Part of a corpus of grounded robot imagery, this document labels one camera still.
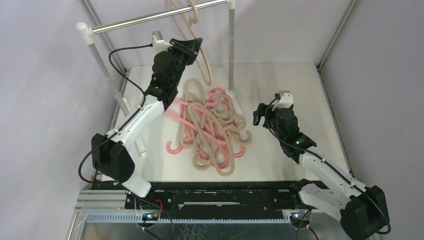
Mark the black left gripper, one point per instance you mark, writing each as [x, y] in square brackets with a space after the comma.
[189, 48]

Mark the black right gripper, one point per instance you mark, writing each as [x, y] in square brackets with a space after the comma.
[269, 114]

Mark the beige hanger large hook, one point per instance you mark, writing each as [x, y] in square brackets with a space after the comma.
[217, 141]

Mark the pink hanger top hook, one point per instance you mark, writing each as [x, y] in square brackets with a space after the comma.
[207, 132]

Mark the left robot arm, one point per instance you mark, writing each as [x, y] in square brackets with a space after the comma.
[111, 152]

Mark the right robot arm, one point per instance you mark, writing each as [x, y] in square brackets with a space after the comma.
[361, 210]

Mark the pink hanger long bar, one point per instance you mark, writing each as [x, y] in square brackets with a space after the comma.
[217, 91]

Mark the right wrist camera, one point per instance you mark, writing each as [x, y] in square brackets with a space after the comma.
[285, 99]

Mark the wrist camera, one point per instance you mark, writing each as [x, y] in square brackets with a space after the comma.
[285, 99]
[158, 43]

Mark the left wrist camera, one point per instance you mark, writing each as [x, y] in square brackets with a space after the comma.
[158, 43]

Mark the aluminium frame post left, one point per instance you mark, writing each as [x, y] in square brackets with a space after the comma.
[95, 20]

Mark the aluminium frame post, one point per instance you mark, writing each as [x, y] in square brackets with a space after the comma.
[95, 20]
[352, 5]

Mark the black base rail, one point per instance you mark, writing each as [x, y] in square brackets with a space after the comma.
[234, 200]

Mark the white clothes rack frame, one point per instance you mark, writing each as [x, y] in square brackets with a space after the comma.
[88, 33]

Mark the aluminium frame post right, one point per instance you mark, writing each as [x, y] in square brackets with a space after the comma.
[352, 5]

